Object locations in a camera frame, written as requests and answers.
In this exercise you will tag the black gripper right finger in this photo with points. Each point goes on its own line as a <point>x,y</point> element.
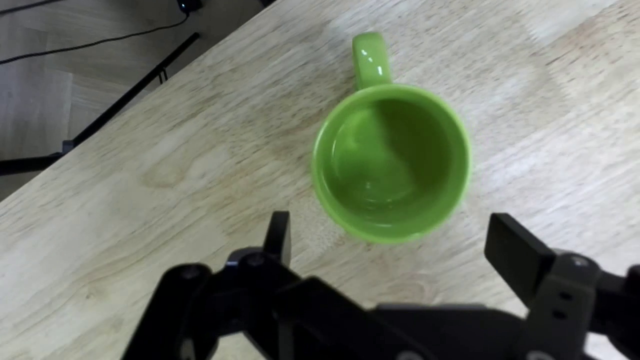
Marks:
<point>516,257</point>

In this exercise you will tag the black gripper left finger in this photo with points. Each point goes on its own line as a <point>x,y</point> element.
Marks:
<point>277,236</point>

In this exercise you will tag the yellow-green ceramic mug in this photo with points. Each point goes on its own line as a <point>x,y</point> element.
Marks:
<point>392,192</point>

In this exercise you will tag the black tripod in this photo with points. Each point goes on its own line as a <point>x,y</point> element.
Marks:
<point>126,100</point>

